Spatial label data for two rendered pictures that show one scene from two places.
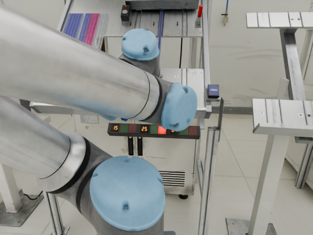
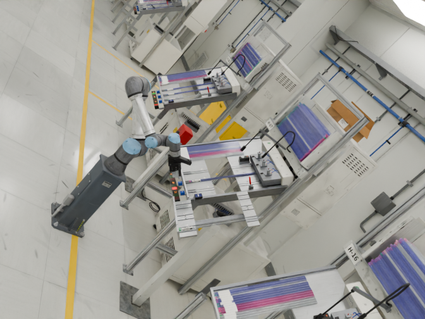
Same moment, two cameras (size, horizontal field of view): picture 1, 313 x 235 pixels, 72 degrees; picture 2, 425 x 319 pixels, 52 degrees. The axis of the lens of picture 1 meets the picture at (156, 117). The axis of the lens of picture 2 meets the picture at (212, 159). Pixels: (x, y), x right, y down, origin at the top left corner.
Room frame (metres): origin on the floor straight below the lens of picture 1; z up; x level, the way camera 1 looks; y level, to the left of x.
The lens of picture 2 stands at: (-0.94, -2.33, 1.89)
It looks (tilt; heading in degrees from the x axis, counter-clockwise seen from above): 17 degrees down; 53
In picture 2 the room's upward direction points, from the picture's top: 44 degrees clockwise
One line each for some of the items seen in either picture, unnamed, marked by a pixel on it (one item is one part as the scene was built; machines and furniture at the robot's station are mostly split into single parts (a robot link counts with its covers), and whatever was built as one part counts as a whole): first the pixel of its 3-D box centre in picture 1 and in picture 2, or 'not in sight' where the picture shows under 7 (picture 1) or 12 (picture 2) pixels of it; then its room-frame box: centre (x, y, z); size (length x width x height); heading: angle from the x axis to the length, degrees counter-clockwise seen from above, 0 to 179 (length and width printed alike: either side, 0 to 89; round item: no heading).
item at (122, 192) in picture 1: (126, 203); (129, 149); (0.29, 0.05, 0.72); 0.13 x 0.12 x 0.14; 47
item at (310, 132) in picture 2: not in sight; (305, 133); (1.28, 0.04, 1.52); 0.51 x 0.13 x 0.27; 85
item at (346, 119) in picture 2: not in sight; (351, 119); (1.59, 0.12, 1.82); 0.68 x 0.30 x 0.20; 85
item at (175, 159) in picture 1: (143, 133); (207, 239); (1.41, 0.09, 0.31); 0.70 x 0.65 x 0.62; 85
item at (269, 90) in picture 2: not in sight; (222, 108); (1.56, 1.53, 0.95); 1.35 x 0.82 x 1.90; 175
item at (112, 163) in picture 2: not in sight; (117, 162); (0.29, 0.05, 0.60); 0.15 x 0.15 x 0.10
